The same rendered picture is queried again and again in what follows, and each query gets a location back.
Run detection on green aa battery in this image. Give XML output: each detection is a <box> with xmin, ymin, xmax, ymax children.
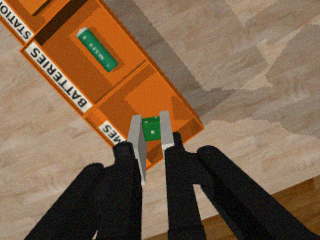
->
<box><xmin>76</xmin><ymin>27</ymin><xmax>118</xmax><ymax>73</ymax></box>

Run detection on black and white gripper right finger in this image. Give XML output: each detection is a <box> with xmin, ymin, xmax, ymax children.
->
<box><xmin>159</xmin><ymin>110</ymin><xmax>320</xmax><ymax>240</ymax></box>

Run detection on orange three-bin rack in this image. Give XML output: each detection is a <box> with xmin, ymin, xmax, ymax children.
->
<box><xmin>0</xmin><ymin>0</ymin><xmax>205</xmax><ymax>148</ymax></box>

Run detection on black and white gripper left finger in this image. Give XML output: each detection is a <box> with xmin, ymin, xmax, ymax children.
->
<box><xmin>24</xmin><ymin>114</ymin><xmax>147</xmax><ymax>240</ymax></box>

